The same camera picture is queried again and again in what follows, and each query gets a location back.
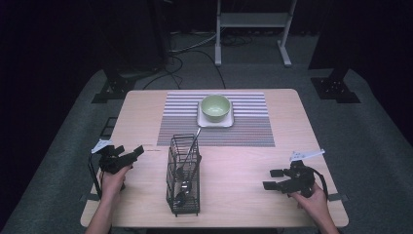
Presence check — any grey tape strip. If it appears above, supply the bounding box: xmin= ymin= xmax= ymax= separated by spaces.
xmin=325 ymin=192 xmax=350 ymax=203

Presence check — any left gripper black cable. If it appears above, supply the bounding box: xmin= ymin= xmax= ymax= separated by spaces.
xmin=88 ymin=153 xmax=103 ymax=200

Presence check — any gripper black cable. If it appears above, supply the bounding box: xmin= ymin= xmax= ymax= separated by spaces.
xmin=88 ymin=153 xmax=103 ymax=200
xmin=310 ymin=166 xmax=329 ymax=200

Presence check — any silver-handled metal spoon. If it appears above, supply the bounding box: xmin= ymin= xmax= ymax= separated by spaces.
xmin=179 ymin=128 xmax=203 ymax=193

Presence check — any white square plate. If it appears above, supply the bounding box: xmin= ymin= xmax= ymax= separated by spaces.
xmin=196 ymin=99 xmax=235 ymax=129

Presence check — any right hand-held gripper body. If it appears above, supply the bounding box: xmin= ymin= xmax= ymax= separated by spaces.
xmin=275 ymin=148 xmax=326 ymax=199

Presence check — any black wire cutlery rack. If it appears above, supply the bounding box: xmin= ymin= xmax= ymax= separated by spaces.
xmin=166 ymin=133 xmax=202 ymax=217

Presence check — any green bowl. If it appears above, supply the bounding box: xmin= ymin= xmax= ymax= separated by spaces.
xmin=200 ymin=94 xmax=232 ymax=124

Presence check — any grey floor cable bundle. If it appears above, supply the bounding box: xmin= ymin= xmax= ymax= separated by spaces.
xmin=169 ymin=31 xmax=218 ymax=55

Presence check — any striped placemat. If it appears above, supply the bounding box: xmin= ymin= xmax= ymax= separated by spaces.
xmin=156 ymin=92 xmax=276 ymax=148

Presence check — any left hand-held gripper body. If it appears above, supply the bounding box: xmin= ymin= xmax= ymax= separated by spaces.
xmin=92 ymin=139 xmax=137 ymax=176

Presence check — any white metal stand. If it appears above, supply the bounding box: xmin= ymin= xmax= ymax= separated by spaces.
xmin=213 ymin=0 xmax=298 ymax=68

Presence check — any person's right hand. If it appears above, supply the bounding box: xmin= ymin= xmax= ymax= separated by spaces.
xmin=287 ymin=182 xmax=331 ymax=219

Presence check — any black floor cable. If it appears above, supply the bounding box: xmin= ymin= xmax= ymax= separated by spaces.
xmin=141 ymin=49 xmax=228 ymax=91

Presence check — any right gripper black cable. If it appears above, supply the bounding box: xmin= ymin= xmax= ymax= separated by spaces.
xmin=310 ymin=166 xmax=329 ymax=200

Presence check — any black frame beside table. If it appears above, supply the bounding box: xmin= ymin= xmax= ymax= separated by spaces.
xmin=99 ymin=116 xmax=119 ymax=138

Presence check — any black stand base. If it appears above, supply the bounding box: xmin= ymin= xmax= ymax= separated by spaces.
xmin=310 ymin=67 xmax=361 ymax=104
xmin=91 ymin=68 xmax=138 ymax=104

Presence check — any person's left hand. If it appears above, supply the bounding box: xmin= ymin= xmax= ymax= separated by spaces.
xmin=100 ymin=164 xmax=133 ymax=205

